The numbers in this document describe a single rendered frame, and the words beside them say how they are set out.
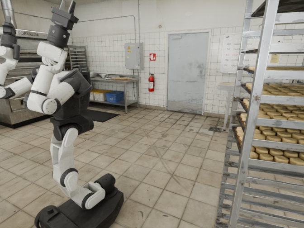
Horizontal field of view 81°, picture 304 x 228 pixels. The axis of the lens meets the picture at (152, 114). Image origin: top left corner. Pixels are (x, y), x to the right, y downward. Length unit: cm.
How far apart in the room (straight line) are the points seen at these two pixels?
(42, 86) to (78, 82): 23
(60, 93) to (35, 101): 14
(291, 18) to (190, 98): 421
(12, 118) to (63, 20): 392
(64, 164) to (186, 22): 417
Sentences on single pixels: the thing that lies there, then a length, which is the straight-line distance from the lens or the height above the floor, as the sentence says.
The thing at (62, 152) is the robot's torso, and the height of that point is 84.
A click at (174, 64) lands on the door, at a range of 488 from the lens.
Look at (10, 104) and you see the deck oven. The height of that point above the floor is 55.
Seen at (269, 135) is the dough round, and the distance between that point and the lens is 92.
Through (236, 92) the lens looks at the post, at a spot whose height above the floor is 127.
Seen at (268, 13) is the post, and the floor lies 160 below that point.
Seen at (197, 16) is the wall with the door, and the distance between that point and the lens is 480.
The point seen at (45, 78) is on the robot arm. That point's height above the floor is 138.
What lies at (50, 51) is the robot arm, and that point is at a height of 150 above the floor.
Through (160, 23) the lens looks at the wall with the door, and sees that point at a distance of 507.
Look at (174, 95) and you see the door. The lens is 497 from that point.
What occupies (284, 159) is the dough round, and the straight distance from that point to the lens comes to 95.
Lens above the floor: 147
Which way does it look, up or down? 18 degrees down
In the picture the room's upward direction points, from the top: straight up
